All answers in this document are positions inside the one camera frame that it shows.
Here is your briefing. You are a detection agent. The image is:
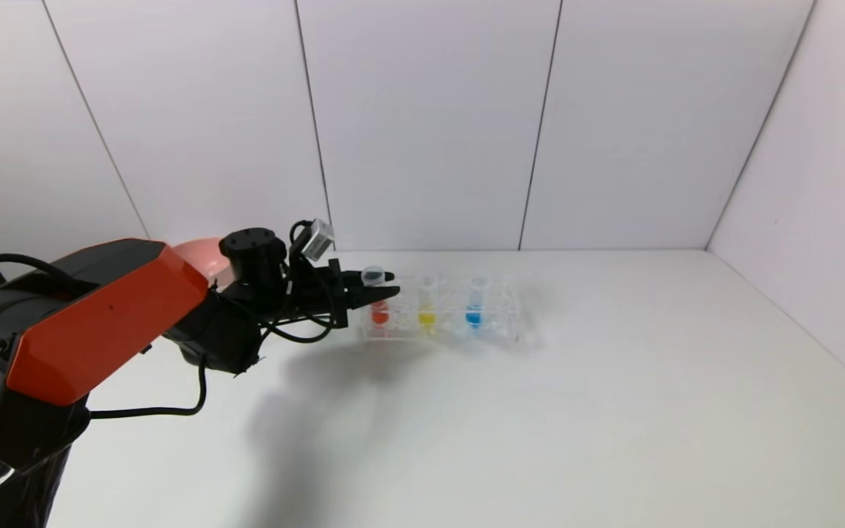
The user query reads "clear acrylic test tube rack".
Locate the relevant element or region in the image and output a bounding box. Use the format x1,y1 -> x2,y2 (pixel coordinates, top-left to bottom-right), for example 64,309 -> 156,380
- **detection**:
360,271 -> 521,345

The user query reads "test tube with blue pigment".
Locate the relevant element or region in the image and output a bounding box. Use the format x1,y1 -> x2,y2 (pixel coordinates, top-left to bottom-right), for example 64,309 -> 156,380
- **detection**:
464,274 -> 485,330

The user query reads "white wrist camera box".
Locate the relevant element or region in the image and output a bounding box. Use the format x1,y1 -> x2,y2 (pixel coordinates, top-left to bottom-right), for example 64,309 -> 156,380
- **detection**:
301,219 -> 337,263

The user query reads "test tube with yellow pigment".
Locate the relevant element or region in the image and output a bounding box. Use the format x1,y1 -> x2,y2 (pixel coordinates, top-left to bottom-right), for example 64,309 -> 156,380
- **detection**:
417,274 -> 439,334

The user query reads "test tube with red pigment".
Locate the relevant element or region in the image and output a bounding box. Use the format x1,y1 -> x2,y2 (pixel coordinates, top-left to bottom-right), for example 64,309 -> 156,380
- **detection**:
362,265 -> 392,329

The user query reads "pink plastic bowl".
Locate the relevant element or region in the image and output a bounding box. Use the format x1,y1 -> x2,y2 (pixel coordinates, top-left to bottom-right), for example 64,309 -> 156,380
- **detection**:
172,237 -> 237,288

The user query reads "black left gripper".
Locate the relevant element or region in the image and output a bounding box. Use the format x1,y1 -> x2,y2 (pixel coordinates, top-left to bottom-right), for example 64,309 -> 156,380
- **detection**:
293,258 -> 400,328

